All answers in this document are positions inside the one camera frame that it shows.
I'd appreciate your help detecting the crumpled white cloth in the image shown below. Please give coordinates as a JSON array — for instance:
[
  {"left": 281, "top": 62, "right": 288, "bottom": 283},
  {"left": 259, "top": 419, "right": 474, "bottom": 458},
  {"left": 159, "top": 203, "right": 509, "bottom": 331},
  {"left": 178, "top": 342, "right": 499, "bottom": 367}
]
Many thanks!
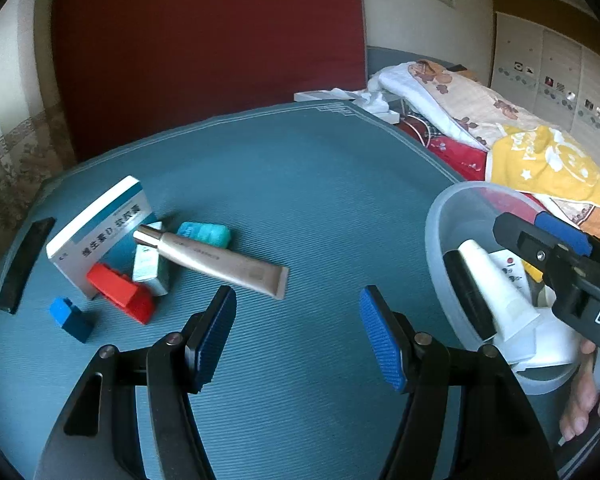
[{"left": 350, "top": 87, "right": 398, "bottom": 115}]

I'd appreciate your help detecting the white wardrobe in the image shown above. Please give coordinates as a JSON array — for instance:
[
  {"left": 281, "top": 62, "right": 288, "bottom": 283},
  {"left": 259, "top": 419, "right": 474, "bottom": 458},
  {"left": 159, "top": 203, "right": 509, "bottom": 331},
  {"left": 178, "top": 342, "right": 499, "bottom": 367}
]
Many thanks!
[{"left": 490, "top": 0, "right": 600, "bottom": 176}]

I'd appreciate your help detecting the red headboard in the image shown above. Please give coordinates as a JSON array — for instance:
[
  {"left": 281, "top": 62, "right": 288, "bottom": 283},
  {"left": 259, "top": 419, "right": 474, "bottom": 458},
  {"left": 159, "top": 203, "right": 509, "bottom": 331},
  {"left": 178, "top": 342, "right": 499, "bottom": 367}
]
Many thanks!
[{"left": 50, "top": 0, "right": 368, "bottom": 163}]

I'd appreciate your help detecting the black flat bar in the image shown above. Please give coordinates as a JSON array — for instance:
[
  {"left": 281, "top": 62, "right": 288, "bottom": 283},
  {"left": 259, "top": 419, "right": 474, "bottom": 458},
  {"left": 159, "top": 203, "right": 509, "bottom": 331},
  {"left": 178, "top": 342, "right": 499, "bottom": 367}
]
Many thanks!
[{"left": 0, "top": 217, "right": 57, "bottom": 315}]

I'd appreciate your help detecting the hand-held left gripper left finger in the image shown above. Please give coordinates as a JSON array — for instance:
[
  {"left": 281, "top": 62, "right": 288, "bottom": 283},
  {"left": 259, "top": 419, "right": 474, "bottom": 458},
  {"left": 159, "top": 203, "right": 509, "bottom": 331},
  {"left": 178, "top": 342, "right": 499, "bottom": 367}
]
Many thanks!
[{"left": 34, "top": 285, "right": 238, "bottom": 480}]

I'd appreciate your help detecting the blue plastic block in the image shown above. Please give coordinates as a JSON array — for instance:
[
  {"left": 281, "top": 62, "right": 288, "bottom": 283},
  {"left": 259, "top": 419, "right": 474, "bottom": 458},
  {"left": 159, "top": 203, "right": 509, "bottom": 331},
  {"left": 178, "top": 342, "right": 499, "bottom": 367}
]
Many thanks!
[{"left": 49, "top": 297, "right": 94, "bottom": 344}]

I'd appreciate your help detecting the red cloth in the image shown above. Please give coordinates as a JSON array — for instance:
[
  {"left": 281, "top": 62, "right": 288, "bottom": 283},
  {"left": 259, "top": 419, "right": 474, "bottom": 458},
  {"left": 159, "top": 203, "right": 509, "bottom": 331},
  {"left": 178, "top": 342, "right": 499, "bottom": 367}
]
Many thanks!
[{"left": 397, "top": 115, "right": 546, "bottom": 221}]

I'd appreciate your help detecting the white and blue medicine box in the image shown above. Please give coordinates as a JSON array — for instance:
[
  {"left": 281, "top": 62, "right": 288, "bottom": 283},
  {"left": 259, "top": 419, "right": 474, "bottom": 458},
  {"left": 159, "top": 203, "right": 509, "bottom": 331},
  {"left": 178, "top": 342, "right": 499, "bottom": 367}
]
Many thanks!
[{"left": 46, "top": 176, "right": 155, "bottom": 301}]

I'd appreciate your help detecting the teal ribbed desktop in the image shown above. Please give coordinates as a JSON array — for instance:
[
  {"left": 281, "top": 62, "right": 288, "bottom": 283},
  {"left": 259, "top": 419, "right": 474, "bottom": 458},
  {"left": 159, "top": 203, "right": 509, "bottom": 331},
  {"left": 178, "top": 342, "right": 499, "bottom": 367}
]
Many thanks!
[{"left": 0, "top": 100, "right": 551, "bottom": 480}]

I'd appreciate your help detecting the red plastic block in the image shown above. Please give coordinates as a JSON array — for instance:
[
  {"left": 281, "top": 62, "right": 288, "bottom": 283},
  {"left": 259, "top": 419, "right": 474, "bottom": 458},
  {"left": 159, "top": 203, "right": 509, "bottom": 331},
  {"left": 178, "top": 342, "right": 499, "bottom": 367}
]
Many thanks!
[{"left": 86, "top": 262, "right": 155, "bottom": 326}]

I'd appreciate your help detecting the floral quilt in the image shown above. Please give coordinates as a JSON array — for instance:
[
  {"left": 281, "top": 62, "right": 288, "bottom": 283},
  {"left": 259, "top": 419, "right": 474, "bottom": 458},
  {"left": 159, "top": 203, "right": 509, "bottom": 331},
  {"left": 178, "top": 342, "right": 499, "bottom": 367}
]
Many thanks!
[{"left": 375, "top": 60, "right": 571, "bottom": 153}]

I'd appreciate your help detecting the beige cosmetic tube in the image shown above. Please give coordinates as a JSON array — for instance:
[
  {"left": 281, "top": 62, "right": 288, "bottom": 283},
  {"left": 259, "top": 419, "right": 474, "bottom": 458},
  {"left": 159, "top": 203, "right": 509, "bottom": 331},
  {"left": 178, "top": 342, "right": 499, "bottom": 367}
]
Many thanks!
[{"left": 132, "top": 225, "right": 291, "bottom": 301}]

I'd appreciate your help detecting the person's right hand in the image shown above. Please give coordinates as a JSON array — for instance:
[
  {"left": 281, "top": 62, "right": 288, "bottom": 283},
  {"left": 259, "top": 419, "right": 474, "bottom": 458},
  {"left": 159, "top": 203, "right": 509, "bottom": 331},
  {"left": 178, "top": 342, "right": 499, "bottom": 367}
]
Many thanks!
[{"left": 559, "top": 339, "right": 600, "bottom": 443}]

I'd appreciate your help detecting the teal floss container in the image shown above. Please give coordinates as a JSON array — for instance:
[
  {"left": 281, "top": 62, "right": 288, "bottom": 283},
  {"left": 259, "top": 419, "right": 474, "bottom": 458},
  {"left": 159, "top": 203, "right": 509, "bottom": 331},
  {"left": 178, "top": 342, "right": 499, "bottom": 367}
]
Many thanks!
[{"left": 176, "top": 221, "right": 231, "bottom": 251}]

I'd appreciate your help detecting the black remote control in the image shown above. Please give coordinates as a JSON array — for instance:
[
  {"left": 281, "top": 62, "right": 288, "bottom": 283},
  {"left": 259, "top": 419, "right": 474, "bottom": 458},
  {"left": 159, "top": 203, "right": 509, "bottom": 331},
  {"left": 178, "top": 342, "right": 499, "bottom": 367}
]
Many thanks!
[{"left": 442, "top": 250, "right": 497, "bottom": 342}]

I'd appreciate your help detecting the small white and teal box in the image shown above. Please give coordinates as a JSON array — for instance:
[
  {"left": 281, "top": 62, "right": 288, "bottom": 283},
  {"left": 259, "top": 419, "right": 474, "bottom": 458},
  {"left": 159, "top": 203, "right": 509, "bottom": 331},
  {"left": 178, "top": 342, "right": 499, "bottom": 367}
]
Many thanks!
[{"left": 131, "top": 220, "right": 172, "bottom": 297}]

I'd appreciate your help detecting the patterned beige curtain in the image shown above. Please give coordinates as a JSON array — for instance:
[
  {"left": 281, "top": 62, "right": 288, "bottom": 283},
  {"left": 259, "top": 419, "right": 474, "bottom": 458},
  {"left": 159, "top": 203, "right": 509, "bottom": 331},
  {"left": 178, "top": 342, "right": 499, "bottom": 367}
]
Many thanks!
[{"left": 0, "top": 0, "right": 78, "bottom": 291}]

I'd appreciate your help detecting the clear plastic bowl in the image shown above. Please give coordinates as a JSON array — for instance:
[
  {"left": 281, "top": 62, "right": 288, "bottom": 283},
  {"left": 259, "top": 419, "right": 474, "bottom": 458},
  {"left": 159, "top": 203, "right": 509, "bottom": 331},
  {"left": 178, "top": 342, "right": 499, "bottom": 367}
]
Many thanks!
[{"left": 424, "top": 180, "right": 588, "bottom": 396}]

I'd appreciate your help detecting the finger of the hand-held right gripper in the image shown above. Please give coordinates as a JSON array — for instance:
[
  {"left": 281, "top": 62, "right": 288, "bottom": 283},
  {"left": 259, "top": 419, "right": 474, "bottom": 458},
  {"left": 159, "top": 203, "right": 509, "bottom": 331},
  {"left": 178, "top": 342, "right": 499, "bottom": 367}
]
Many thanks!
[
  {"left": 534, "top": 211, "right": 593, "bottom": 257},
  {"left": 492, "top": 211, "right": 557, "bottom": 275}
]

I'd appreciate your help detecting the white cable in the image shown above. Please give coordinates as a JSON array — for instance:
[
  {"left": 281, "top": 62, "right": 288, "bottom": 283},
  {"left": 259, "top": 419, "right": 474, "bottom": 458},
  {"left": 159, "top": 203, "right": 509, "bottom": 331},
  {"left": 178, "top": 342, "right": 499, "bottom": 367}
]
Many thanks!
[{"left": 405, "top": 115, "right": 443, "bottom": 147}]

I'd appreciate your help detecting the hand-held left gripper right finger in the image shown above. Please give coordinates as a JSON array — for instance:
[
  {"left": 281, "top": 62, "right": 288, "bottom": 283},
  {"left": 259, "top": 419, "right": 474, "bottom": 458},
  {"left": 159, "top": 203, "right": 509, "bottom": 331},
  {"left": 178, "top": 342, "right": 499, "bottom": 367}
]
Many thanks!
[{"left": 359, "top": 285, "right": 561, "bottom": 480}]

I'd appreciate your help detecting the white remote control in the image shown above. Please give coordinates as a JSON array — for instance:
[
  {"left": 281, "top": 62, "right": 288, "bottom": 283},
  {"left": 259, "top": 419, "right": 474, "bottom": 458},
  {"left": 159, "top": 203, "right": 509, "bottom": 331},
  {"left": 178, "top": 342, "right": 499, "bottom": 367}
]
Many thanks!
[{"left": 487, "top": 249, "right": 531, "bottom": 306}]

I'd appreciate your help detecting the large white tube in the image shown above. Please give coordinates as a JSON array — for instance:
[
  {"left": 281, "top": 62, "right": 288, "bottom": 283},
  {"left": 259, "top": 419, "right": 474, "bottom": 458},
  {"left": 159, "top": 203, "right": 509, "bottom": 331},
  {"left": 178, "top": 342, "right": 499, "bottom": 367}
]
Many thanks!
[{"left": 457, "top": 239, "right": 541, "bottom": 345}]

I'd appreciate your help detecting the yellow printed cloth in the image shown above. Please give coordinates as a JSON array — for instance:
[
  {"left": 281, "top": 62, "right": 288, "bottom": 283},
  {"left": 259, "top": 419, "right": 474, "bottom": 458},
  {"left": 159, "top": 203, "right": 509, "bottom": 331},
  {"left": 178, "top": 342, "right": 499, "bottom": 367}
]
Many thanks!
[{"left": 485, "top": 125, "right": 600, "bottom": 251}]

